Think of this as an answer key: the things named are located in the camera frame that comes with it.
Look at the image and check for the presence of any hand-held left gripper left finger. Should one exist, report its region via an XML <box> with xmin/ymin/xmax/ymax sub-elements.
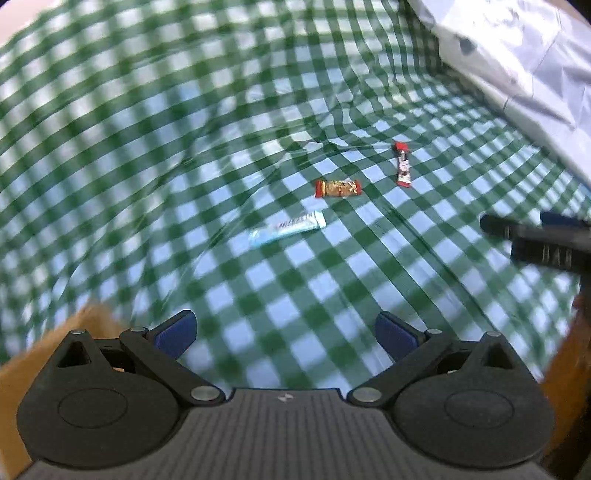
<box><xmin>55</xmin><ymin>310</ymin><xmax>227</xmax><ymax>409</ymax></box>

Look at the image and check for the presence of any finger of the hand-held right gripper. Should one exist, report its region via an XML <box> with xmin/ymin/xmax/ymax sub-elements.
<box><xmin>539</xmin><ymin>210</ymin><xmax>591</xmax><ymax>230</ymax></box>
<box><xmin>479</xmin><ymin>212</ymin><xmax>514</xmax><ymax>238</ymax></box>

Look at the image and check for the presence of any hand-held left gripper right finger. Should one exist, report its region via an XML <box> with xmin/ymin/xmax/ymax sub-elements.
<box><xmin>346</xmin><ymin>311</ymin><xmax>517</xmax><ymax>408</ymax></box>

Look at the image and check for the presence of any small red white candy bar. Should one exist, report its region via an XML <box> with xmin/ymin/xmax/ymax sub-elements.
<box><xmin>392</xmin><ymin>141</ymin><xmax>413</xmax><ymax>188</ymax></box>

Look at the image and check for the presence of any white snack bar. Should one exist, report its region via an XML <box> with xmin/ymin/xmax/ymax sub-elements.
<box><xmin>250</xmin><ymin>210</ymin><xmax>327</xmax><ymax>251</ymax></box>

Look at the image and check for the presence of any orange yellow candy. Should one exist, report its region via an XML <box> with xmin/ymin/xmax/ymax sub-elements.
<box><xmin>315</xmin><ymin>178</ymin><xmax>363</xmax><ymax>199</ymax></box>

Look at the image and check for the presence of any cardboard box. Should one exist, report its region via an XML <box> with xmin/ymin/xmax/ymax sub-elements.
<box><xmin>0</xmin><ymin>304</ymin><xmax>136</xmax><ymax>480</ymax></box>

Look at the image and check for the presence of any green checkered blanket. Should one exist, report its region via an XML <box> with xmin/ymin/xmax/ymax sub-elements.
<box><xmin>0</xmin><ymin>0</ymin><xmax>591</xmax><ymax>393</ymax></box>

